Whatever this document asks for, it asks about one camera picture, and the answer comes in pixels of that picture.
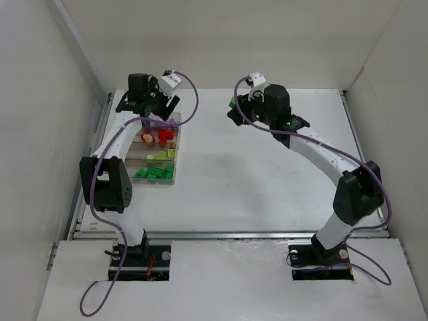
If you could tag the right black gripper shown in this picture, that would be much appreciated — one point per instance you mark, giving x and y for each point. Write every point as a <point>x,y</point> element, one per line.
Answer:
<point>239,112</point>

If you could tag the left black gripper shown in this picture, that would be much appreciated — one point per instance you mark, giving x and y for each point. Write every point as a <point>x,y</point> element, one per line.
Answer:
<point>164,107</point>

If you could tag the green and yellow lego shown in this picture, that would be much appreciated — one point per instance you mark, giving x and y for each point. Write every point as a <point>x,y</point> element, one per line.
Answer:
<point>231,102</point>

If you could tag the long red lego brick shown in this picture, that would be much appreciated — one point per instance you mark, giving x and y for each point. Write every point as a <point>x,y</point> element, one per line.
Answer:
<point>166,135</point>

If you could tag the small green slope lego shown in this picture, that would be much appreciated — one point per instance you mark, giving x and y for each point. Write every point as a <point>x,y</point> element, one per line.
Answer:
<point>168,173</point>

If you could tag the purple flower lego disc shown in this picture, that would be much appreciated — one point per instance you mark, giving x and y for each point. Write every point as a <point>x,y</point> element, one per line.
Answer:
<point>156,124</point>

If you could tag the green lego plate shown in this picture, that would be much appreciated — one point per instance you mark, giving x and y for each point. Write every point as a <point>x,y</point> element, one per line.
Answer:
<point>155,171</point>

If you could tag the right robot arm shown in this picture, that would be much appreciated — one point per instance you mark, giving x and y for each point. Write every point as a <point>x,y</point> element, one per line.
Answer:
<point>357,194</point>

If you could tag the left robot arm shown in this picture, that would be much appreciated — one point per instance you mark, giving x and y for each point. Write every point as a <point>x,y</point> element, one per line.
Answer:
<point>106,185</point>

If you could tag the clear compartment organizer tray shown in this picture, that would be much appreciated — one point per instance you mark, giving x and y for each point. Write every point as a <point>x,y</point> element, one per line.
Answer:
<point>136,156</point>

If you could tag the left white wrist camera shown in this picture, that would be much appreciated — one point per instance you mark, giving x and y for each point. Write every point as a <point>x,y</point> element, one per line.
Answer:
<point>168,83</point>

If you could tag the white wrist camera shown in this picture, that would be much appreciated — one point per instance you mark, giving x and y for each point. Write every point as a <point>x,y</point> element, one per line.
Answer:
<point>168,83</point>
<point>257,83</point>

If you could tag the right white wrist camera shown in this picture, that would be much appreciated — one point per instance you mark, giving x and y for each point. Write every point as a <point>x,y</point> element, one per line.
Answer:
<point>257,83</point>

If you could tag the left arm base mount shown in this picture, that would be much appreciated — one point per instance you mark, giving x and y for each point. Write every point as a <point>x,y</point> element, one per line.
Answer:
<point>147,262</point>

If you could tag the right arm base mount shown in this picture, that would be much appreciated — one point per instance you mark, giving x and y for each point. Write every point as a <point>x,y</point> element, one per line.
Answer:
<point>309,261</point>

